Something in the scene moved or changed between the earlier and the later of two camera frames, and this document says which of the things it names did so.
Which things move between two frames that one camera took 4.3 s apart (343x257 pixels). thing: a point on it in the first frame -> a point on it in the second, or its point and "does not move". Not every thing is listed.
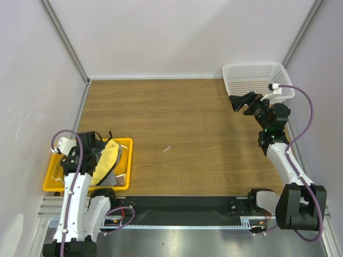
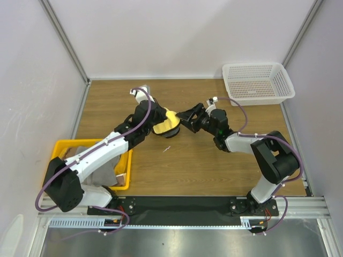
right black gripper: x=250 y=104 -> x=199 y=118
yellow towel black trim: x=107 y=161 -> x=169 y=128
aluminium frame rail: x=54 y=21 does not move
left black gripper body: x=98 y=149 -> x=158 y=117
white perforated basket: x=243 y=78 does not move
